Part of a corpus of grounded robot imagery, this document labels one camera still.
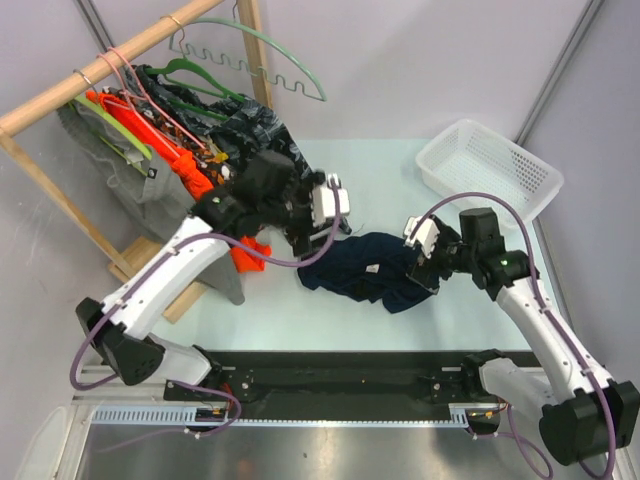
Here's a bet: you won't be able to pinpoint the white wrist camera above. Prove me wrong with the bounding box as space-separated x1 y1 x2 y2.
311 173 351 226
403 217 440 259

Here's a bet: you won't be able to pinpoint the lime green hanger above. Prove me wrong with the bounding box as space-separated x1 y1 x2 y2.
72 94 154 162

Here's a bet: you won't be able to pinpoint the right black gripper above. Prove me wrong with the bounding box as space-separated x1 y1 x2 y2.
406 223 477 295

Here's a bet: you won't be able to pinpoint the wooden clothes rack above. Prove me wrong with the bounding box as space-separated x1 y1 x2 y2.
1 1 273 323

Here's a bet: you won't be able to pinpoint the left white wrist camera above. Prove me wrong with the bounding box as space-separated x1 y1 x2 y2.
311 173 351 226

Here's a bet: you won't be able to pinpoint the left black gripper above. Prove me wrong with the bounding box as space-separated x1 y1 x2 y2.
259 170 333 255

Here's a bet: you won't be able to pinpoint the dark camouflage shorts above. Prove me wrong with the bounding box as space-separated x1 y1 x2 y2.
134 63 354 236

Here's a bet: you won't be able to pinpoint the bright orange shorts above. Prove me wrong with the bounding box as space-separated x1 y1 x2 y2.
85 89 274 275

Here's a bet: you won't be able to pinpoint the mint green wavy hanger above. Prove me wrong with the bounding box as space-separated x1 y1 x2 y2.
168 17 328 103

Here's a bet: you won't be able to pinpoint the white plastic basket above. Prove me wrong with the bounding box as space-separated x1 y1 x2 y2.
415 119 564 224

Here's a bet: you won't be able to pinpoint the pink wire hanger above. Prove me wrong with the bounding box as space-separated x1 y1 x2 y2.
97 47 207 151

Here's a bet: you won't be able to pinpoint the dark green hanger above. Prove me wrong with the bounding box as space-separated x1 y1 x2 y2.
144 57 245 104

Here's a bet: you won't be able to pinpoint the grey shorts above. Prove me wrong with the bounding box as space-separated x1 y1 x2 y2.
57 102 246 306

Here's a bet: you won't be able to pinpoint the orange patterned shorts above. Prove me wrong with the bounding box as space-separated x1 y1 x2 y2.
102 89 246 201

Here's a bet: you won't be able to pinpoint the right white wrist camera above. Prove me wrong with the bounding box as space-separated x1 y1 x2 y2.
403 217 440 259

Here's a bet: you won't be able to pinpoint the white slotted cable duct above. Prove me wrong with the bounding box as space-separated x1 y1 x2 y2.
91 405 471 427

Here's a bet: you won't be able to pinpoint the navy blue shorts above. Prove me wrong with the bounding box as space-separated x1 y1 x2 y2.
297 232 440 314

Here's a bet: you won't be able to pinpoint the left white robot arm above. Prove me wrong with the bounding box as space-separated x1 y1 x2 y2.
70 151 349 400

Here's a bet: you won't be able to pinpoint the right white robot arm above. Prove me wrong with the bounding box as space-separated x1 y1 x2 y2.
403 208 639 465

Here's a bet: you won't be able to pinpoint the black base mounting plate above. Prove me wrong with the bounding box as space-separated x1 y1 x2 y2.
160 350 507 430

